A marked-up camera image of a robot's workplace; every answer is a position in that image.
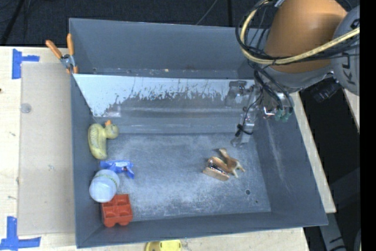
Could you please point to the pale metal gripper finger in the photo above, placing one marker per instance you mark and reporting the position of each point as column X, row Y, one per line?
column 239, row 140
column 246, row 127

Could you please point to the brown toy animal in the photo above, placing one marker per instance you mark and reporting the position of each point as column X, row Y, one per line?
column 232, row 163

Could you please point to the toy sandwich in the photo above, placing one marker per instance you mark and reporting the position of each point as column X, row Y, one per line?
column 216, row 170

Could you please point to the grey metal bin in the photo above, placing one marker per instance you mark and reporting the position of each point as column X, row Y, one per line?
column 188, row 173

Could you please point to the yellow rubber duck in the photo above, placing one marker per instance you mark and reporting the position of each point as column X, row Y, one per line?
column 98, row 139

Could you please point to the red toy brick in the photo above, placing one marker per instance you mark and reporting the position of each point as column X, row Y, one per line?
column 117, row 211

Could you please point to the white spray bottle blue head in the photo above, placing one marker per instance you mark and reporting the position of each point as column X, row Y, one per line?
column 104, row 185

